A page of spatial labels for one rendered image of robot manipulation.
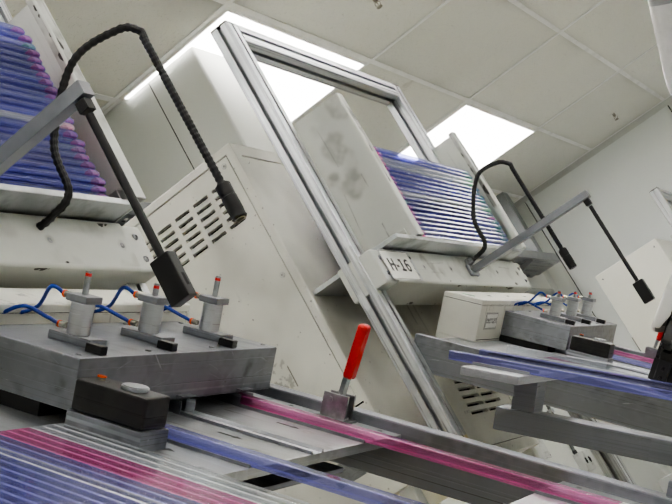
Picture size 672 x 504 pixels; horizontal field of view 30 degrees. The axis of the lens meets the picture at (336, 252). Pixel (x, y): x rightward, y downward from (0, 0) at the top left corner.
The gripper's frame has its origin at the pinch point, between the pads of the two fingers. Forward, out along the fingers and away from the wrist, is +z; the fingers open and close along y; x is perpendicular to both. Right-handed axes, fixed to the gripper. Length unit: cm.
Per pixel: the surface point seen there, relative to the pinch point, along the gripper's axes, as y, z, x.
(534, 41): -449, -93, -194
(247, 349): 50, 7, -33
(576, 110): -598, -77, -207
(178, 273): 75, -2, -28
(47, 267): 56, 6, -56
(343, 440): 52, 12, -18
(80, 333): 72, 7, -38
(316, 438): 55, 12, -20
